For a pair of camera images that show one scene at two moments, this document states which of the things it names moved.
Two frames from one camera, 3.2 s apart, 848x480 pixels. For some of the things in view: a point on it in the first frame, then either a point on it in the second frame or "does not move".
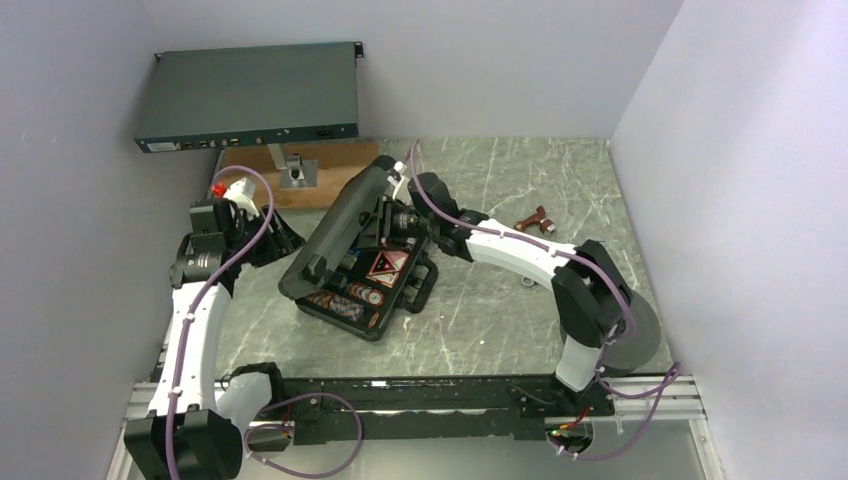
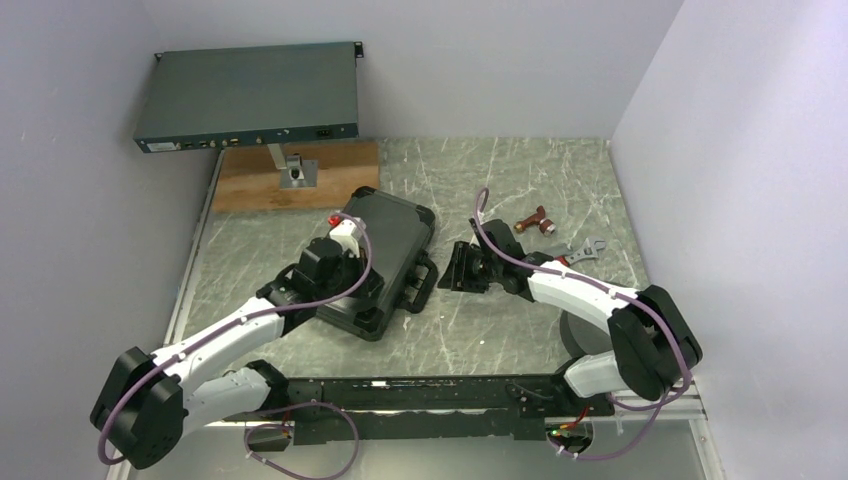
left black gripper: [281, 242] to [368, 288]
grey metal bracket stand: [294, 172] does not move
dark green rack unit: [223, 98] does not move
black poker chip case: [351, 278] does not move
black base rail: [440, 407] does not move
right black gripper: [390, 215] to [457, 275]
